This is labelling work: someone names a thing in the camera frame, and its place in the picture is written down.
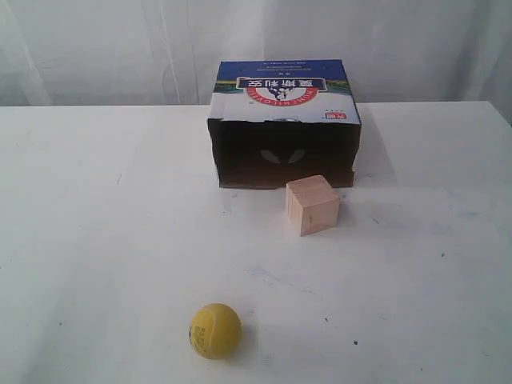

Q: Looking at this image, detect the printed cardboard box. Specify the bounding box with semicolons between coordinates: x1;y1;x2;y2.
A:
207;59;362;190

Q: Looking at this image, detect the yellow tennis ball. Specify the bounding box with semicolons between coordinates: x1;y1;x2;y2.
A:
188;303;242;360

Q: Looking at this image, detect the wooden cube block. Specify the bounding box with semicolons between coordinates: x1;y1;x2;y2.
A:
286;175;340;236

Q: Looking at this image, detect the white backdrop curtain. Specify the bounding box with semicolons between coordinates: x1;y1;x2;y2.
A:
1;1;511;114

